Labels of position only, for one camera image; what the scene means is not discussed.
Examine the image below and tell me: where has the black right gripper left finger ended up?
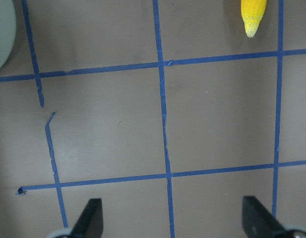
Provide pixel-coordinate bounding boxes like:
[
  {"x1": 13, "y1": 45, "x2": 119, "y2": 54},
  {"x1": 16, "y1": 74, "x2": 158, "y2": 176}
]
[{"x1": 69, "y1": 198, "x2": 104, "y2": 238}]

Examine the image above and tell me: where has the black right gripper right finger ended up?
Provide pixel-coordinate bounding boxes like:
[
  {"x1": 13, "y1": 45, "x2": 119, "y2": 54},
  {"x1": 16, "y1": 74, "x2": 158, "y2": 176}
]
[{"x1": 242, "y1": 196, "x2": 289, "y2": 238}]

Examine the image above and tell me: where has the yellow corn cob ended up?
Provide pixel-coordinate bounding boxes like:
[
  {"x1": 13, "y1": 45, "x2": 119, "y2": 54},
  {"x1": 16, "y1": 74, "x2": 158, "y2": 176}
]
[{"x1": 241, "y1": 0, "x2": 267, "y2": 38}]

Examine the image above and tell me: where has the pale green pot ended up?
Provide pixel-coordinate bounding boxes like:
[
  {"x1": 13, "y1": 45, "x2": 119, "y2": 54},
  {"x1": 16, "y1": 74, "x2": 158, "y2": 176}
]
[{"x1": 0, "y1": 0, "x2": 16, "y2": 68}]

